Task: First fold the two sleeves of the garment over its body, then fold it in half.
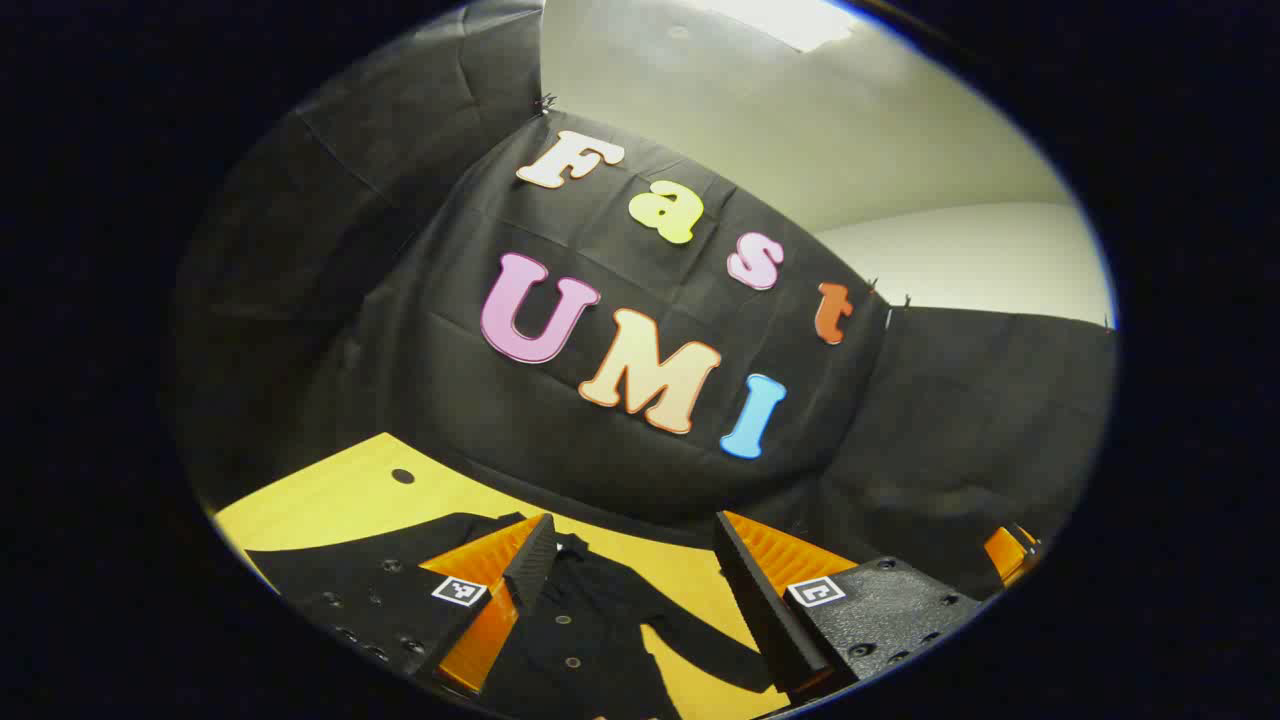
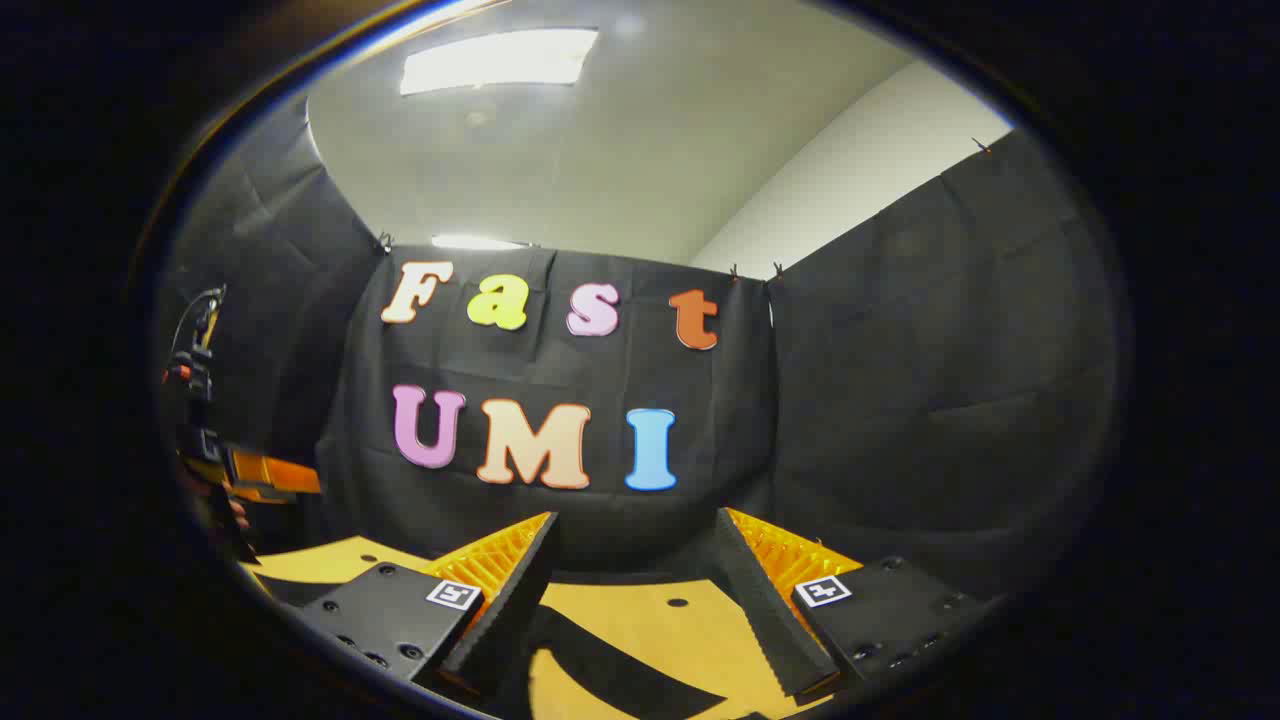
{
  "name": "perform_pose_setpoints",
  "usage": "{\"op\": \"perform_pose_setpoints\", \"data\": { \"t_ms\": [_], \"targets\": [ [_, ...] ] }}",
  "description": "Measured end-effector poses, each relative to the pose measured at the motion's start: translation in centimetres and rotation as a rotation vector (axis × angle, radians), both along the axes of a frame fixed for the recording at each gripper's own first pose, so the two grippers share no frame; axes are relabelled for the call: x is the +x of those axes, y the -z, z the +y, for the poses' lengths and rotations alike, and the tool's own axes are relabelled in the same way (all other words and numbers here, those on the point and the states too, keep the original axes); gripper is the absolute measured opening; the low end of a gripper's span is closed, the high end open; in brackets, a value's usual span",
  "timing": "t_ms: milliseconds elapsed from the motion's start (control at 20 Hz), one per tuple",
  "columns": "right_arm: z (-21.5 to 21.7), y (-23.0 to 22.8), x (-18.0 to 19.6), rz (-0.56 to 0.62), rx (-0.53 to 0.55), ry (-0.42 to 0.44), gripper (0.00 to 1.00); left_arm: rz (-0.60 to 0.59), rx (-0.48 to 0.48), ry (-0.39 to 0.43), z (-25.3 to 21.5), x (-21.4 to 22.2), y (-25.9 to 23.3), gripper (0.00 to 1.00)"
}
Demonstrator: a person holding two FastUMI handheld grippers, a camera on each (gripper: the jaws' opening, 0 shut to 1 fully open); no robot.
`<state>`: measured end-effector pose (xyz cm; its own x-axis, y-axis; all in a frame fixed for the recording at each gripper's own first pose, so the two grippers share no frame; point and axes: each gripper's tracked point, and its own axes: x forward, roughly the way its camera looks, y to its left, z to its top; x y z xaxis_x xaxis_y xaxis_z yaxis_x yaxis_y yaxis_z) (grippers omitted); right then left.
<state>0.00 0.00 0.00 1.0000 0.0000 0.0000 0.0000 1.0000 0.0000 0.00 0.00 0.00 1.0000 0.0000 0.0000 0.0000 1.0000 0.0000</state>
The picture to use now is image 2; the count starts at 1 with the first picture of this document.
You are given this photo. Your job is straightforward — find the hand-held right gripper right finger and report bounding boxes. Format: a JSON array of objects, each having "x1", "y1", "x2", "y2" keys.
[{"x1": 716, "y1": 507, "x2": 988, "y2": 699}]

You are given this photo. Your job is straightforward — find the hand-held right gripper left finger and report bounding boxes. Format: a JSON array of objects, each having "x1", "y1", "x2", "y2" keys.
[{"x1": 300, "y1": 512, "x2": 559, "y2": 698}]

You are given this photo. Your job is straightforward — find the black button shirt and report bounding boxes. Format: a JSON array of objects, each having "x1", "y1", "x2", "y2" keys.
[{"x1": 250, "y1": 572, "x2": 761, "y2": 720}]

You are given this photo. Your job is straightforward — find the black backdrop cloth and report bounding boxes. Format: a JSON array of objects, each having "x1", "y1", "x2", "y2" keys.
[{"x1": 150, "y1": 95, "x2": 1121, "y2": 601}]

